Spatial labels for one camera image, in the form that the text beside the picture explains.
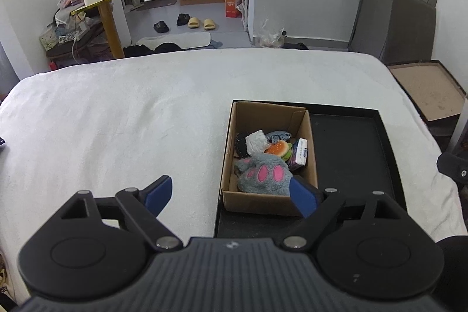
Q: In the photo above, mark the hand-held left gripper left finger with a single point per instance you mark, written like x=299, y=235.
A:
x=159, y=193

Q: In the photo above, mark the blue denim cloth patch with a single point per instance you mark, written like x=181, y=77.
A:
x=279, y=134

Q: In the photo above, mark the black slipper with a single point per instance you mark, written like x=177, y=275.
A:
x=182, y=19
x=161, y=27

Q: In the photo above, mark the white cloth bundle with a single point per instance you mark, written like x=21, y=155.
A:
x=256, y=142

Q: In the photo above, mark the brown cardboard box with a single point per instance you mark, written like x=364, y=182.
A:
x=267, y=204

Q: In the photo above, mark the purple planet-print tissue pack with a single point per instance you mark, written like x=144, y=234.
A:
x=300, y=153

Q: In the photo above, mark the beige slipper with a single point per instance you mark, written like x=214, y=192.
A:
x=194, y=23
x=210, y=24

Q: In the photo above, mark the flat brown cardboard sheet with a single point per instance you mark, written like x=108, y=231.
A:
x=427, y=89

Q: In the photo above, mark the green patterned box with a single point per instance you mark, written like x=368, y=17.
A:
x=48, y=39

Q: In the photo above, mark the grey pink paw plush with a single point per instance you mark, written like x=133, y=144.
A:
x=256, y=184

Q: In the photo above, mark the black clothes pile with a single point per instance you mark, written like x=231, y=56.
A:
x=139, y=50

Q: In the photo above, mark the round yellow wooden table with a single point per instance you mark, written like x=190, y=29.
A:
x=109, y=27

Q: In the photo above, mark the clear plastic bag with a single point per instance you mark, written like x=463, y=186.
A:
x=270, y=38

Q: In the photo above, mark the grey board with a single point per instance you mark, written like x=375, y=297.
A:
x=409, y=30

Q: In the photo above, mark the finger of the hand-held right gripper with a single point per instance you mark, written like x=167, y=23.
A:
x=455, y=167

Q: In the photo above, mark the white floor mat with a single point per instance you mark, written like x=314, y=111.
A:
x=182, y=40

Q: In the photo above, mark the orange carton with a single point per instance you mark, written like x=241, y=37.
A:
x=231, y=5

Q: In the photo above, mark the burger plush toy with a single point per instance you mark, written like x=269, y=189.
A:
x=278, y=148

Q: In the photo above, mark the dark cloth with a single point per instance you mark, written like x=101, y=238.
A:
x=457, y=271

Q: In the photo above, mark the black plastic tray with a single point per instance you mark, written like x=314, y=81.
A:
x=347, y=151

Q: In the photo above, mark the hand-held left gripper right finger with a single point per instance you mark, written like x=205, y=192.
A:
x=303, y=195

